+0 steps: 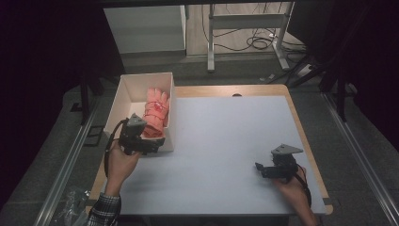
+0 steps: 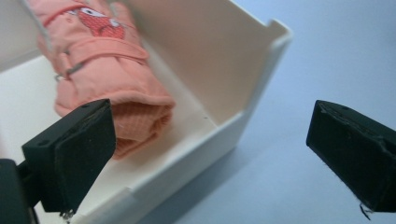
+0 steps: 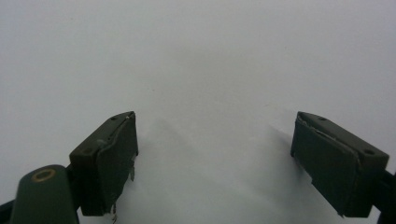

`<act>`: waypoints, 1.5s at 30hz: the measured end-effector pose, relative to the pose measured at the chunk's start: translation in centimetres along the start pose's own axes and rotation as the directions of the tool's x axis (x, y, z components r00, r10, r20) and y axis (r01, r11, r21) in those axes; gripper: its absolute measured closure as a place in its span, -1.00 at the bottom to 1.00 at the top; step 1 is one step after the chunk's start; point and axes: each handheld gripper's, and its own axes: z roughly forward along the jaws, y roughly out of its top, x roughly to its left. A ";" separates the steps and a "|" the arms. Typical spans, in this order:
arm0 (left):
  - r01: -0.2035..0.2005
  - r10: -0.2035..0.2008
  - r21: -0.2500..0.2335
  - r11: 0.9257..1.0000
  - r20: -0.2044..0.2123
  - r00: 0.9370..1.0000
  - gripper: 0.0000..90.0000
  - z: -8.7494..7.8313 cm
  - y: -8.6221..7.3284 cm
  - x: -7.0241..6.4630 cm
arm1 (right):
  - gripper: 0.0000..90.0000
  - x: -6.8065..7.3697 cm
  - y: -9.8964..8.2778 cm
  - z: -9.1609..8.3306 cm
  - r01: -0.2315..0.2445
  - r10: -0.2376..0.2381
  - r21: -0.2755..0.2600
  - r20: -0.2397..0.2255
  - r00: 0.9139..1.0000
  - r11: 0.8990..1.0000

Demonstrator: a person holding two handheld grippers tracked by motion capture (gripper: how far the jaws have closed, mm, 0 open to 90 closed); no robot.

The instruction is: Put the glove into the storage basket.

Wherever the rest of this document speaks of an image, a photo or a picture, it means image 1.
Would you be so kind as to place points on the person's left hand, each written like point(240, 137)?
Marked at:
point(120, 166)

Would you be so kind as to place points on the black metal stand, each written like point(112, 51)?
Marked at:
point(341, 94)
point(84, 100)

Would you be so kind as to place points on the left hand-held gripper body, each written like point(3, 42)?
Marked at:
point(135, 139)

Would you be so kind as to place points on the pink glove with red label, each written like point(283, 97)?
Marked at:
point(156, 113)

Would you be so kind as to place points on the aluminium floor rail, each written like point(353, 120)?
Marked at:
point(360, 157)
point(67, 169)

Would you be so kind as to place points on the white cabinet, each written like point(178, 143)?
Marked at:
point(144, 29)

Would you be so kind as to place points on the white power strip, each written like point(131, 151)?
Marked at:
point(305, 70)

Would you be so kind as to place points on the white box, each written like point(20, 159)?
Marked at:
point(133, 91)

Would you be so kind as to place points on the light blue table mat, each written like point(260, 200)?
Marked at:
point(219, 157)

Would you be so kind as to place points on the grey metal desk frame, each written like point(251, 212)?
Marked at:
point(247, 21)

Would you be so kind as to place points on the person's right hand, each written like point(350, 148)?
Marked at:
point(296, 191)

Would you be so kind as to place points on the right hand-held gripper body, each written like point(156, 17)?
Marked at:
point(282, 168)

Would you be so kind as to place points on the clear plastic bag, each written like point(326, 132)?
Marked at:
point(73, 204)

